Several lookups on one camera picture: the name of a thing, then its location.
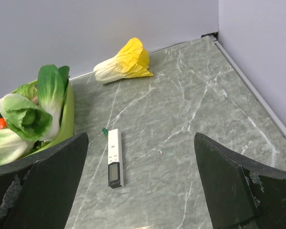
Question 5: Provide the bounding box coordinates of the orange pepper toy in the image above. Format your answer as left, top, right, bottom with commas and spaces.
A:
0, 117, 7, 130

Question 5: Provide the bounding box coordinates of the green AA battery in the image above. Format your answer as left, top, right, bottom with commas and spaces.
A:
102, 128, 108, 137

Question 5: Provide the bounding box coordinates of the green bok choy toy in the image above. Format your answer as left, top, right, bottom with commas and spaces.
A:
37, 64, 70, 142

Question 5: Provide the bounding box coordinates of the slim white remote control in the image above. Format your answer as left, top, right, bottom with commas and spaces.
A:
108, 129, 124, 189

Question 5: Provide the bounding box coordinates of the green plastic bowl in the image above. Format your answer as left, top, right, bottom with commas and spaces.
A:
20, 83, 74, 158

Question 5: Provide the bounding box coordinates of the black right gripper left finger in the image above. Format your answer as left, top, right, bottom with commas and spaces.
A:
0, 132, 89, 229

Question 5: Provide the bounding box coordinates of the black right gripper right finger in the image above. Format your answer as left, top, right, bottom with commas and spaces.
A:
194, 132, 286, 229

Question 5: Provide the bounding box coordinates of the white green cabbage toy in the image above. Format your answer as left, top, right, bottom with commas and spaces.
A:
0, 128, 35, 166

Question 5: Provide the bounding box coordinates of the yellow napa cabbage toy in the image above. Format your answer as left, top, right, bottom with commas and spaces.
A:
93, 38, 153, 84

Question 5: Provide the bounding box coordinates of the green lettuce toy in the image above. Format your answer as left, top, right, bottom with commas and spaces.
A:
0, 93, 52, 142

